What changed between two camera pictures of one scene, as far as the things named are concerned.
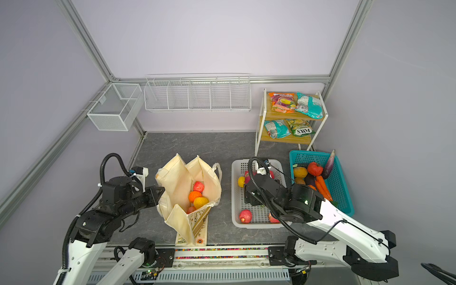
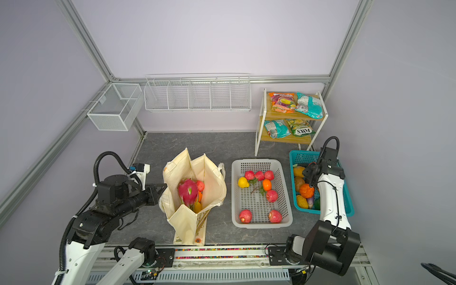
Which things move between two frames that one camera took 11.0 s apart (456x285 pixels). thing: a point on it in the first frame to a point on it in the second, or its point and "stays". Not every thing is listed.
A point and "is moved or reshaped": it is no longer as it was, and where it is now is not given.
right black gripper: x=248 y=196 to x=307 y=172
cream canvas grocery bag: x=176 y=177 is moved or reshaped
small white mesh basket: x=117 y=108 stays
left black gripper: x=154 y=198 stays
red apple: x=245 y=216 stays
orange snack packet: x=282 y=102 stays
